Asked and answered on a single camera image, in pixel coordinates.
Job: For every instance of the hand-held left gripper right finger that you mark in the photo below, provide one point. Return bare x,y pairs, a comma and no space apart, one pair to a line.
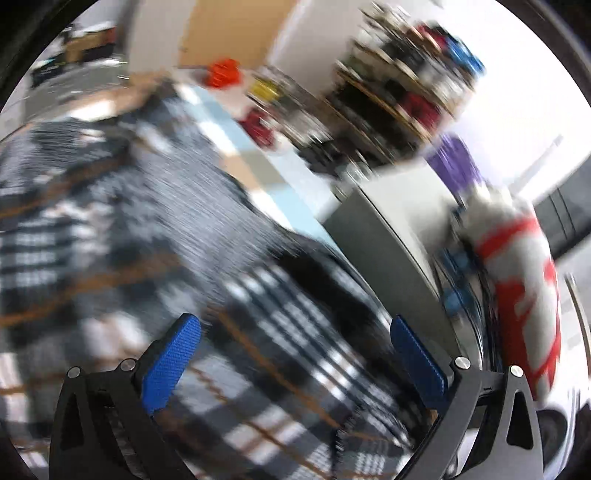
418,364

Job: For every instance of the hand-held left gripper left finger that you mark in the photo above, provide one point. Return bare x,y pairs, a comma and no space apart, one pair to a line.
171,364

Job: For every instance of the white red patterned garment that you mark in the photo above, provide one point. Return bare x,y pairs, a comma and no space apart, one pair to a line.
521,286

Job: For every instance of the black white plaid fleece garment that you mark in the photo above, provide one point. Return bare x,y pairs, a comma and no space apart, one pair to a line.
138,221

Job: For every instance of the grey square stool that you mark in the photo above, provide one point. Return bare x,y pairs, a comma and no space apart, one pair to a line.
383,230

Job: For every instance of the purple bag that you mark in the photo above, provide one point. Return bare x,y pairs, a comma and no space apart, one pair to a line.
452,159

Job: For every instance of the blue brown checkered tablecloth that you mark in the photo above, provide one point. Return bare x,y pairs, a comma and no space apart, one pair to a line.
231,147

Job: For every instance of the group of shoes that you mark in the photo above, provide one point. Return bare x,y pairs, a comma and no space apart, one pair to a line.
418,108

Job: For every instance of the wooden shoe rack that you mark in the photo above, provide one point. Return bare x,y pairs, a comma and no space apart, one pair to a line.
364,90

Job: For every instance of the red plastic bag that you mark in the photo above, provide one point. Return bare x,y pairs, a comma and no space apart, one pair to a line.
224,73

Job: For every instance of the wooden door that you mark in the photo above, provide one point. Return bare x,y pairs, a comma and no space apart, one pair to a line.
231,32

